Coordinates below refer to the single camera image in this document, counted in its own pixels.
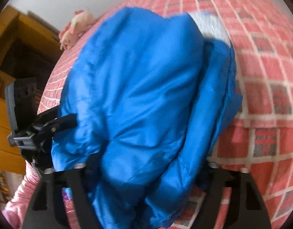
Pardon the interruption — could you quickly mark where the wooden cabinet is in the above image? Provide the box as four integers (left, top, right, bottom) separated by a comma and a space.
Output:
0, 82, 25, 175

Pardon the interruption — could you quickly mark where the blue puffer jacket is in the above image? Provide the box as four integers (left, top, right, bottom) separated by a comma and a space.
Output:
51, 7, 242, 228

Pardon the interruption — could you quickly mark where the wooden door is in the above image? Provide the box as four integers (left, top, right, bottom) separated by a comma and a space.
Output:
0, 6, 62, 85

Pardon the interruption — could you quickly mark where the red plaid bed cover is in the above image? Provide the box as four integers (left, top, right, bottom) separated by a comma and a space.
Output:
39, 0, 293, 228

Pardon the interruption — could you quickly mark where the pink plush unicorn toy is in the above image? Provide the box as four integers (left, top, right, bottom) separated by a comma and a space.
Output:
59, 10, 99, 50

